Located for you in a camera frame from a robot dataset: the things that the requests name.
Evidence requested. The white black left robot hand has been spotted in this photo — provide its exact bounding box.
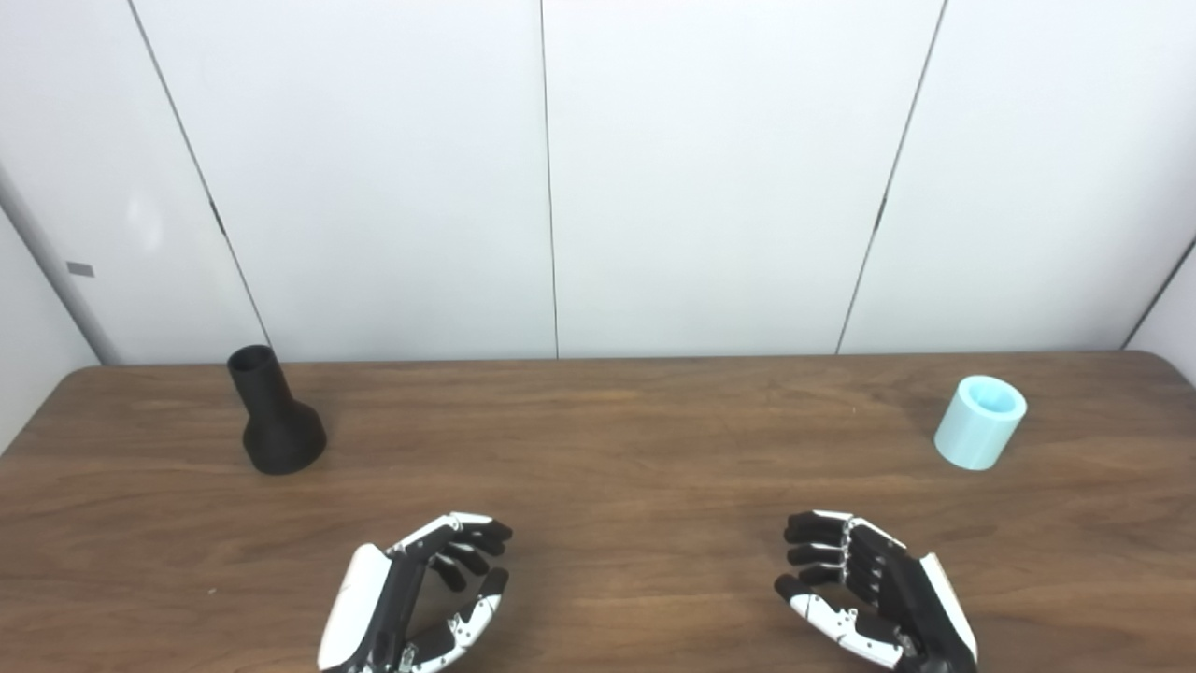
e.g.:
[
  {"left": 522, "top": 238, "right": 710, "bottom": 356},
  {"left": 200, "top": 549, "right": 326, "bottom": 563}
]
[{"left": 318, "top": 511, "right": 513, "bottom": 673}]

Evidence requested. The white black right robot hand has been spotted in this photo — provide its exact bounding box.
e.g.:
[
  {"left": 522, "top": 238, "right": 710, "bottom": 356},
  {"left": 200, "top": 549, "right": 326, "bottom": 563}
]
[{"left": 774, "top": 509, "right": 979, "bottom": 673}]

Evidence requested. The light-blue short hose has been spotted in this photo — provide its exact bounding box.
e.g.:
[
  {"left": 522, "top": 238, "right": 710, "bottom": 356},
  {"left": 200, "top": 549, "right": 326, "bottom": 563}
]
[{"left": 934, "top": 375, "right": 1028, "bottom": 471}]

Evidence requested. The black funnel-shaped nozzle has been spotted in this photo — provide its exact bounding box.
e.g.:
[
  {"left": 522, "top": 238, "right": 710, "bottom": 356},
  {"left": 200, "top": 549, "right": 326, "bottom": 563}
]
[{"left": 227, "top": 345, "right": 328, "bottom": 476}]

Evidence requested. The grey wall corner post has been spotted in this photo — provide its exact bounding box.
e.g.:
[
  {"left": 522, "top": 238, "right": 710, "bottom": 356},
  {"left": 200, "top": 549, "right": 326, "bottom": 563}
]
[{"left": 0, "top": 166, "right": 122, "bottom": 366}]

